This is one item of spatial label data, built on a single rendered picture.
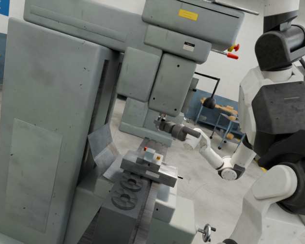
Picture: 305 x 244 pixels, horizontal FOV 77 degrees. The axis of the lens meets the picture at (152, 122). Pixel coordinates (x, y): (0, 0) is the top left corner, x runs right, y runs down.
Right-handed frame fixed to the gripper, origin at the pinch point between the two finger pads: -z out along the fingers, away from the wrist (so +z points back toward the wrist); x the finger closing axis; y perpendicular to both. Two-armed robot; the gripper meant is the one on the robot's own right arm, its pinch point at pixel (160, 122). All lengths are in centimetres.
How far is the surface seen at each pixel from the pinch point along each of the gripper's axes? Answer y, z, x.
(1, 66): 73, -509, -99
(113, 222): 19, 26, 59
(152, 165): 23.4, 7.9, 7.7
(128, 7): -206, -518, -474
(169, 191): 41.0, 19.1, -5.4
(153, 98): -14.5, -2.2, 12.5
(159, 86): -21.4, -1.3, 11.8
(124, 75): -21.9, -17.9, 21.7
